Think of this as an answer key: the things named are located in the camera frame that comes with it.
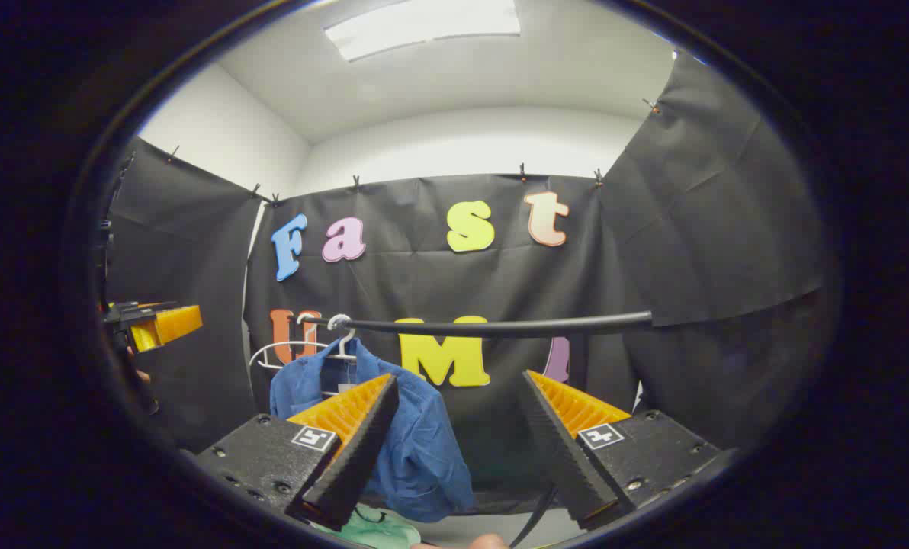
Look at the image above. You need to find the black cable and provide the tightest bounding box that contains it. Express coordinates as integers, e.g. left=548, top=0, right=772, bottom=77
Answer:
left=509, top=484, right=559, bottom=548

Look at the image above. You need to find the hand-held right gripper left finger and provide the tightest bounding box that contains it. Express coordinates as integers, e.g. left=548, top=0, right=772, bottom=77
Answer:
left=195, top=373, right=400, bottom=532

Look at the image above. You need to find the black backdrop cloth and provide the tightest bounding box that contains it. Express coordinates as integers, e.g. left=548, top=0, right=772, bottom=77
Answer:
left=104, top=52, right=829, bottom=496

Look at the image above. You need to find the black clothes rack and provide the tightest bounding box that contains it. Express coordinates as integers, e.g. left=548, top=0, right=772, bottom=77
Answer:
left=290, top=311, right=654, bottom=339

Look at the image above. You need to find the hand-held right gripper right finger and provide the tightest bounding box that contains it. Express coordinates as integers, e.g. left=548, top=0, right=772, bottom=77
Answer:
left=521, top=370, right=737, bottom=532

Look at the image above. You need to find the white plastic hanger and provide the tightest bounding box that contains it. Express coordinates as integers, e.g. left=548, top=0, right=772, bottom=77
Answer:
left=249, top=312, right=332, bottom=372
left=320, top=316, right=358, bottom=397

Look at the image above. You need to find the blue shirt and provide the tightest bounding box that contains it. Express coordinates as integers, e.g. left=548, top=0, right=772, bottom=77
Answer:
left=269, top=339, right=477, bottom=524

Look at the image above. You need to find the ceiling light panel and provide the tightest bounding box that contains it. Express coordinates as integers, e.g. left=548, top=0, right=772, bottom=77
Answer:
left=324, top=0, right=522, bottom=63

